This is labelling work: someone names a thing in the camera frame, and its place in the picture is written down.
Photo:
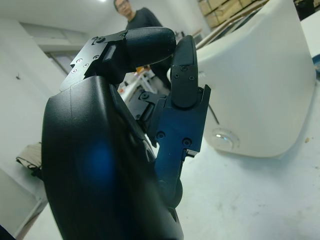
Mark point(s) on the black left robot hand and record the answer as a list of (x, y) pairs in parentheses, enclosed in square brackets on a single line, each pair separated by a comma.
[(95, 162)]

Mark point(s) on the silver toaster dial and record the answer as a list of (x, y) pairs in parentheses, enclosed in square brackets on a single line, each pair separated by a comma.
[(225, 138)]

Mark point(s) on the white two-slot toaster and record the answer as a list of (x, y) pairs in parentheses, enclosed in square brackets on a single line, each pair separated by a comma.
[(262, 87)]

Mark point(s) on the beige cloth bag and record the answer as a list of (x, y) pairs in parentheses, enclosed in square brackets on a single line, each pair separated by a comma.
[(28, 157)]

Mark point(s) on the person's legs with sneakers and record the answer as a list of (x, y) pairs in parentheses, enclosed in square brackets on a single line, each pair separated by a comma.
[(142, 17)]

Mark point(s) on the wooden crate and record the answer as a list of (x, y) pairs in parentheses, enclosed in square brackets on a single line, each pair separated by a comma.
[(225, 12)]

